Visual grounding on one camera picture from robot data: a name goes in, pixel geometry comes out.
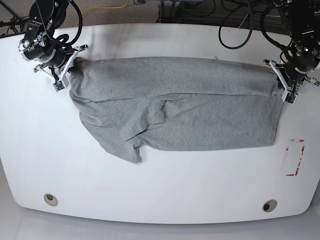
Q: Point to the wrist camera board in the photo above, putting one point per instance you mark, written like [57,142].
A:
[291,98]
[58,86]

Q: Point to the black tripod stand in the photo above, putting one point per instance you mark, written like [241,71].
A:
[15,26]

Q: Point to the table cable grommet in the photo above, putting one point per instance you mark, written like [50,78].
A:
[51,200]
[269,205]

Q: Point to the red tape rectangle marking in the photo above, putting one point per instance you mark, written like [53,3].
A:
[293,157]

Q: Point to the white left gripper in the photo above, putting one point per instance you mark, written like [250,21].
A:
[291,77]

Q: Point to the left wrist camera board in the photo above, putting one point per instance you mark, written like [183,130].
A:
[291,98]

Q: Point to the left table cable grommet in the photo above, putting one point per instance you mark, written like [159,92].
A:
[51,200]

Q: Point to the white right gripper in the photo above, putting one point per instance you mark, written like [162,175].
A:
[58,64]

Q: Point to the grey T-shirt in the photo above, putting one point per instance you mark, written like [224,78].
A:
[174,104]

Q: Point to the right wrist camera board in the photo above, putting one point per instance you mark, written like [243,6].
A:
[58,86]

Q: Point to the right table cable grommet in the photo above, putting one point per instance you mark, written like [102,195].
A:
[269,205]

